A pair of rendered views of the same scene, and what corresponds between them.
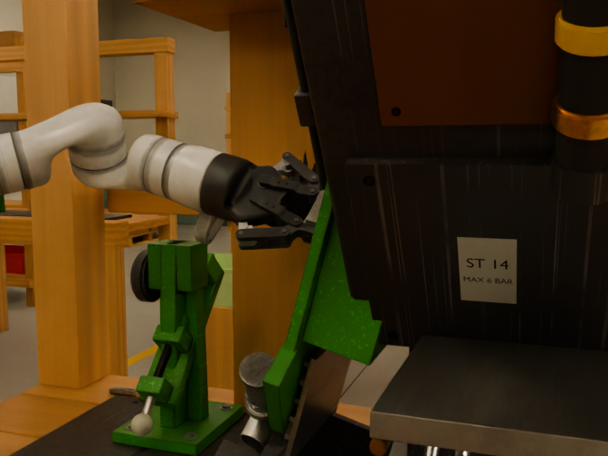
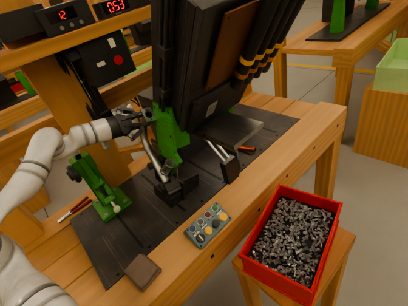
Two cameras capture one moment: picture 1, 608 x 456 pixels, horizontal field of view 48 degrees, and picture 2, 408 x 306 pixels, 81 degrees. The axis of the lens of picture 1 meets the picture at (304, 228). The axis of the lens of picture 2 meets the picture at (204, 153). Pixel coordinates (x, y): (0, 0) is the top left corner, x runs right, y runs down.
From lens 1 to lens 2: 0.60 m
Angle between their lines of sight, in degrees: 56
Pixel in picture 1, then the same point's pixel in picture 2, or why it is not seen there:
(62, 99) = not seen: outside the picture
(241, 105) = (48, 97)
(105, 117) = (56, 132)
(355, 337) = (185, 140)
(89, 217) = not seen: outside the picture
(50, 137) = (46, 152)
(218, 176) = (115, 126)
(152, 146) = (82, 130)
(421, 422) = (240, 141)
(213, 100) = not seen: outside the picture
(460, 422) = (244, 136)
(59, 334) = (20, 226)
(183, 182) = (104, 135)
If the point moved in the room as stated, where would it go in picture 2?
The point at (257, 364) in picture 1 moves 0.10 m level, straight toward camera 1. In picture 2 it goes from (169, 162) to (193, 165)
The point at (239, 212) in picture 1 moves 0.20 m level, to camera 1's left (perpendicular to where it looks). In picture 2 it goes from (125, 132) to (79, 171)
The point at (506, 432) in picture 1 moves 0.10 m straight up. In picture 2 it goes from (250, 133) to (246, 107)
